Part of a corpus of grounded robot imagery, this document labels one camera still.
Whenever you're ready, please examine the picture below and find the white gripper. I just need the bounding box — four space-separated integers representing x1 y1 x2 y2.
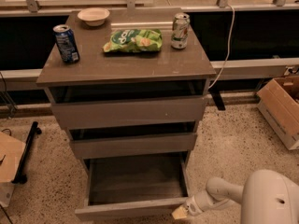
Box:
172 189 218 220

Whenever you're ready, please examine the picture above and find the grey bottom drawer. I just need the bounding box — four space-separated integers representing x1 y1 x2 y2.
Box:
75 152 191 221

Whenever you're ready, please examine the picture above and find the grey drawer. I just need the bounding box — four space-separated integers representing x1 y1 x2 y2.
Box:
70 121 198 160
51 79 206 130
75 152 191 221

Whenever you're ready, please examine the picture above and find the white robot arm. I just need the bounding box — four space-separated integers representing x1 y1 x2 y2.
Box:
172 170 299 224

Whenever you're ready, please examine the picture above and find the grey middle drawer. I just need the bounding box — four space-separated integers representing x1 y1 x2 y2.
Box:
70 121 198 160

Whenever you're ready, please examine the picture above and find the grey drawer cabinet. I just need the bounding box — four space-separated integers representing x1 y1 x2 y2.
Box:
36 8 215 168

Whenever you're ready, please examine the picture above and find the grey top drawer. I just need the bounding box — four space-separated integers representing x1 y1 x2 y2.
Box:
51 79 206 130

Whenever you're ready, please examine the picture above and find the cardboard box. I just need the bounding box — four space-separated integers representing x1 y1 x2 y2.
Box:
257 76 299 150

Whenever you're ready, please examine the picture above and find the black stand leg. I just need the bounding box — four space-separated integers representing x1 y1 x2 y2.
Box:
12 121 42 184

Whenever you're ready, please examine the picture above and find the green chip bag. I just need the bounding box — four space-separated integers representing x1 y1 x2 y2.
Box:
103 29 163 53

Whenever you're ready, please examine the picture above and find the brown cardboard sheet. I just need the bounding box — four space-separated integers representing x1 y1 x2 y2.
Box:
0 133 25 183

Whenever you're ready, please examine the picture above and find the white and green soda can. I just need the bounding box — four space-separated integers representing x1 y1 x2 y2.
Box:
171 13 190 49

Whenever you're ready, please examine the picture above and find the blue soda can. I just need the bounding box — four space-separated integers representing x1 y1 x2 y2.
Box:
53 24 80 63

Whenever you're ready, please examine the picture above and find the white bowl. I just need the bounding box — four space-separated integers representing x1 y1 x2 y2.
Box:
78 7 110 27

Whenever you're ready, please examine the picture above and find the black bracket foot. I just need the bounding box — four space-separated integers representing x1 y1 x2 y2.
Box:
209 88 225 111

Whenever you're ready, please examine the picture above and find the white cable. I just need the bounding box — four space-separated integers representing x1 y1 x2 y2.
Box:
207 4 236 91

